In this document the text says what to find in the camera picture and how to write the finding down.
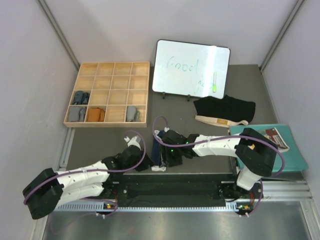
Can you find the teal folder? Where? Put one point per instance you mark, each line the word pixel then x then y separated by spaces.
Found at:
pixel 294 161

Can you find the small whiteboard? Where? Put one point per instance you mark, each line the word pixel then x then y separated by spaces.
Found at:
pixel 183 68

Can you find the rolled grey cloth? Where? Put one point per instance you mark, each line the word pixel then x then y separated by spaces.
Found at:
pixel 76 114

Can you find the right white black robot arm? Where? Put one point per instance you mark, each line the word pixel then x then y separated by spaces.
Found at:
pixel 257 153

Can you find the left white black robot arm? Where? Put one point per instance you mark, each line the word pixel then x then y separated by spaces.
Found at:
pixel 51 189

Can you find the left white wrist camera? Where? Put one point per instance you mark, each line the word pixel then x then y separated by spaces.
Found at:
pixel 134 141

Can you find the navy blue white underwear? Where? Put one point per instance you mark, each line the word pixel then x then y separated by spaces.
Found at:
pixel 156 157

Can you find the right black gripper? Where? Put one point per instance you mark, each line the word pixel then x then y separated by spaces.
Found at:
pixel 167 159

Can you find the rolled orange cloth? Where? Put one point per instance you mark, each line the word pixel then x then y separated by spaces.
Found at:
pixel 95 114

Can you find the yellow paperback book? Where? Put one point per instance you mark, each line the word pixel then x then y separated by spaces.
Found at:
pixel 273 135

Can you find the grey underwear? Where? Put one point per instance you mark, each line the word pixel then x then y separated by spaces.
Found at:
pixel 132 114

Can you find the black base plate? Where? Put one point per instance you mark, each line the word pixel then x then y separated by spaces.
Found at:
pixel 161 192

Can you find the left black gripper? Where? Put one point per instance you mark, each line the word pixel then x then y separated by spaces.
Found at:
pixel 147 163

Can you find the black underwear beige waistband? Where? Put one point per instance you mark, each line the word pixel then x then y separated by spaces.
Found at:
pixel 225 112

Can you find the green marker pen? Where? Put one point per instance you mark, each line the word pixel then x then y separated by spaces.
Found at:
pixel 214 87

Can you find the rolled dark patterned socks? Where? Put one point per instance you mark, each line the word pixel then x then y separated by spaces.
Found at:
pixel 81 98

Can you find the wooden compartment tray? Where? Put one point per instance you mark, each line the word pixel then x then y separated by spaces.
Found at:
pixel 113 86

